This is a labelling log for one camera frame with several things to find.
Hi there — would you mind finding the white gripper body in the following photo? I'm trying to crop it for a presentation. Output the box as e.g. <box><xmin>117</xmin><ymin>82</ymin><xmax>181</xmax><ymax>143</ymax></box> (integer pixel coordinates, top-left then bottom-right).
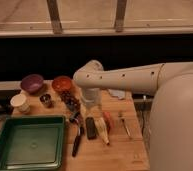
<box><xmin>81</xmin><ymin>88</ymin><xmax>102</xmax><ymax>117</ymax></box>

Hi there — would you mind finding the black eraser block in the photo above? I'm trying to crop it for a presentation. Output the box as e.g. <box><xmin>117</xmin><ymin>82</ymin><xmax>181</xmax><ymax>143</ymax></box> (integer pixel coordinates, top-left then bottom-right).
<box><xmin>85</xmin><ymin>117</ymin><xmax>96</xmax><ymax>140</ymax></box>

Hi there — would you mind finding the black handled utensil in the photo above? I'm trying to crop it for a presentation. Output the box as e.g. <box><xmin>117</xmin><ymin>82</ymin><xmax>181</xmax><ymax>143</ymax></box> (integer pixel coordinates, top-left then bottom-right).
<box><xmin>69</xmin><ymin>111</ymin><xmax>85</xmax><ymax>158</ymax></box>

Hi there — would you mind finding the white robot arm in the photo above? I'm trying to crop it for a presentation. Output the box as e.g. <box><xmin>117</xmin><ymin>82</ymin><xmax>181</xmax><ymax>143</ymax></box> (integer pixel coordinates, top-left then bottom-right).
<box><xmin>73</xmin><ymin>60</ymin><xmax>193</xmax><ymax>171</ymax></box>

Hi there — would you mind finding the small metal cup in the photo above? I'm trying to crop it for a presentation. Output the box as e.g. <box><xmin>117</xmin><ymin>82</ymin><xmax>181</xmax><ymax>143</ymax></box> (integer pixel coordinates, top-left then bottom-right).
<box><xmin>40</xmin><ymin>94</ymin><xmax>52</xmax><ymax>108</ymax></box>

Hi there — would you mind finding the white paper cup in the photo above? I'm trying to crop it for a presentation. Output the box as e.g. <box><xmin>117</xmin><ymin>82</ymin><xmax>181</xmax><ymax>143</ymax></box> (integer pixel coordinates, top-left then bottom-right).
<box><xmin>10</xmin><ymin>94</ymin><xmax>30</xmax><ymax>113</ymax></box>

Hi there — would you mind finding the dark grape bunch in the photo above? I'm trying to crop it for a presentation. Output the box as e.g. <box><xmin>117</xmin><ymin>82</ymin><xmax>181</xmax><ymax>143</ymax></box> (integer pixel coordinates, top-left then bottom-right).
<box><xmin>60</xmin><ymin>91</ymin><xmax>80</xmax><ymax>112</ymax></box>

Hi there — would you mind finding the cream plastic corn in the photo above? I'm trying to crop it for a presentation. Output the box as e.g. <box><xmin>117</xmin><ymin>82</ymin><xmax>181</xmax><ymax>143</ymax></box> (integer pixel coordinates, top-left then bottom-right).
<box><xmin>95</xmin><ymin>117</ymin><xmax>109</xmax><ymax>145</ymax></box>

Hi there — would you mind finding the grey cloth piece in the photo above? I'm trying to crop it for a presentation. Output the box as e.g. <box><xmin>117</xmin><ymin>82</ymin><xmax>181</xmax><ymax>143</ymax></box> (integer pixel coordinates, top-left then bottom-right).
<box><xmin>108</xmin><ymin>89</ymin><xmax>126</xmax><ymax>100</ymax></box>

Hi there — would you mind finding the orange bowl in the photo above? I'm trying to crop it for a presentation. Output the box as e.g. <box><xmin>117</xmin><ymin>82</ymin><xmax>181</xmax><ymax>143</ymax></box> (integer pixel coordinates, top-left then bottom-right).
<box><xmin>52</xmin><ymin>76</ymin><xmax>72</xmax><ymax>92</ymax></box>

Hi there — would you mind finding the metal fork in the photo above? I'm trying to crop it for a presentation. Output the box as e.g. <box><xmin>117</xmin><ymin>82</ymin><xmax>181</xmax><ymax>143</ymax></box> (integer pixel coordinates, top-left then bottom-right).
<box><xmin>118</xmin><ymin>112</ymin><xmax>132</xmax><ymax>139</ymax></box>

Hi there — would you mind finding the purple bowl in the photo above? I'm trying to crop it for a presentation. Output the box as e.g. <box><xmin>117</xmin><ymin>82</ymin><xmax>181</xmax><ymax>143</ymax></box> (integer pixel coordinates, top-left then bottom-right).
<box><xmin>20</xmin><ymin>74</ymin><xmax>44</xmax><ymax>94</ymax></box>

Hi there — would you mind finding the green plastic tray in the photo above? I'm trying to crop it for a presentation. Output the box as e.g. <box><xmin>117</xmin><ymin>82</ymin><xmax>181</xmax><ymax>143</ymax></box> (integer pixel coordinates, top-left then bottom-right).
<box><xmin>0</xmin><ymin>116</ymin><xmax>65</xmax><ymax>171</ymax></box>

